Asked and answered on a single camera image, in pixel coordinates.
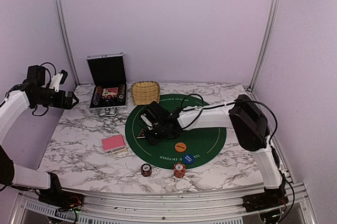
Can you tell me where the woven bamboo basket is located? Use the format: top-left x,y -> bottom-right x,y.
131,81 -> 160,106

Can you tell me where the blue small blind button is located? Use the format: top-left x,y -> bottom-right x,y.
183,154 -> 195,164

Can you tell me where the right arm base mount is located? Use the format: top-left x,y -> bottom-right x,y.
242,189 -> 289,212

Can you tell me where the aluminium front rail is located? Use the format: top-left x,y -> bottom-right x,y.
8,183 -> 317,223

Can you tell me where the right chip row in case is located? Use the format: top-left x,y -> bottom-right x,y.
117,84 -> 126,102

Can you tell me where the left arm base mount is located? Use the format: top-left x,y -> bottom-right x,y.
37,188 -> 84,211

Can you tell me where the black red 100 chip stack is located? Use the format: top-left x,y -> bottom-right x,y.
141,164 -> 152,177

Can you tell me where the right aluminium frame post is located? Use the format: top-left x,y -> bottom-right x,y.
247,0 -> 280,92

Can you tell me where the aluminium poker case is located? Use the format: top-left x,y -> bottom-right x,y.
86,52 -> 127,117

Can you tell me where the black red triangular all-in marker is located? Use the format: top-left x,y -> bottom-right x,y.
136,129 -> 146,140

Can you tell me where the left aluminium frame post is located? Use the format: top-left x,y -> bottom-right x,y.
54,0 -> 80,86

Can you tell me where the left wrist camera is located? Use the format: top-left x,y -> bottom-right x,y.
49,69 -> 68,92

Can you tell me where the left chip row in case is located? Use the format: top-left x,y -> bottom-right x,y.
92,86 -> 103,106

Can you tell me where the boxed card deck in case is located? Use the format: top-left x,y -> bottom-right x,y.
102,87 -> 118,98

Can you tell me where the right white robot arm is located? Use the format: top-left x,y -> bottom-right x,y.
140,95 -> 285,207

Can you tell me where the round green poker mat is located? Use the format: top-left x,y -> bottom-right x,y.
125,105 -> 228,170

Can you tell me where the red playing card deck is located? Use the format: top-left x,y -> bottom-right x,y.
102,135 -> 125,152

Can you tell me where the red tan 5 chip stack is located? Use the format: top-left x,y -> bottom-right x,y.
174,163 -> 186,178

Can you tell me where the playing card box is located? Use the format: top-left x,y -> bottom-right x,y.
109,147 -> 127,155

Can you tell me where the aluminium frame post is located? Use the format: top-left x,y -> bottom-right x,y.
247,0 -> 280,92
54,0 -> 80,86

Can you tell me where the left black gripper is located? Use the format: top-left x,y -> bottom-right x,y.
33,88 -> 78,109

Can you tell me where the chip row in case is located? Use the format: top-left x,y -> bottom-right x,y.
117,84 -> 126,102
92,86 -> 103,106

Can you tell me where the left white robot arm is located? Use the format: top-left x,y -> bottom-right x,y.
1,88 -> 79,206

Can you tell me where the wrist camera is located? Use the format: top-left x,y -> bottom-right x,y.
49,69 -> 68,92
141,101 -> 160,128

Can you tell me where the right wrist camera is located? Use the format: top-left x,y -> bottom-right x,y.
141,101 -> 160,128

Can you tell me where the orange big blind button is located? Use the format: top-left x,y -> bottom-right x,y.
174,142 -> 187,152

